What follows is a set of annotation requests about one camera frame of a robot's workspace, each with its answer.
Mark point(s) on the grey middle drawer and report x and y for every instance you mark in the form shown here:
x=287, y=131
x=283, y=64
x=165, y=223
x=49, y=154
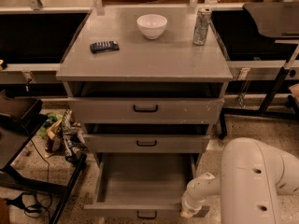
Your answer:
x=146, y=143

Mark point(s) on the grey top drawer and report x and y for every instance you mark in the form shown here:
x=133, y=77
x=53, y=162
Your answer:
x=146, y=110

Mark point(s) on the grey drawer cabinet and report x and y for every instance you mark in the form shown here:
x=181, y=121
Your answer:
x=170, y=66

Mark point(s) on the white ceramic bowl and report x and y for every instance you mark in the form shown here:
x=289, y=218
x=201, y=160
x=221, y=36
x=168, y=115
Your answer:
x=151, y=26

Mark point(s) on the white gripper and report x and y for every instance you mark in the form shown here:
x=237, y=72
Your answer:
x=192, y=204

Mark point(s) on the black desk right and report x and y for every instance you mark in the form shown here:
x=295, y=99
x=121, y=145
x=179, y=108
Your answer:
x=261, y=49

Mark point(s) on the silver drink can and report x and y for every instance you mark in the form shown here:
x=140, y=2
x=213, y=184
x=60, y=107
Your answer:
x=203, y=19

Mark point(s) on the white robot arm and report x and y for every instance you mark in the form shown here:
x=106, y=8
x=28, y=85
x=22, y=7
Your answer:
x=252, y=176

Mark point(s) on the black tray on table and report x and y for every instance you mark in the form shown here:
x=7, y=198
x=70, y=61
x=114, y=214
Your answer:
x=17, y=110

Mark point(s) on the pile of snack bags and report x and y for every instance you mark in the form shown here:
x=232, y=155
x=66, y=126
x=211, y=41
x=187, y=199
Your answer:
x=63, y=132

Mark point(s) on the grey drawer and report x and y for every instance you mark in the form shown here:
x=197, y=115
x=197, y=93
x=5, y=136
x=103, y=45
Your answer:
x=141, y=185
x=146, y=143
x=146, y=110

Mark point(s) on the grey bottom drawer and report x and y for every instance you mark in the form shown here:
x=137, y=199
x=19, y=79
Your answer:
x=141, y=185

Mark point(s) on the black chip bag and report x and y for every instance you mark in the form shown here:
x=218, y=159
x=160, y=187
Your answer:
x=104, y=46

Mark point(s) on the black side table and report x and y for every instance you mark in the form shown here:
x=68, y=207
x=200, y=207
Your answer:
x=12, y=143

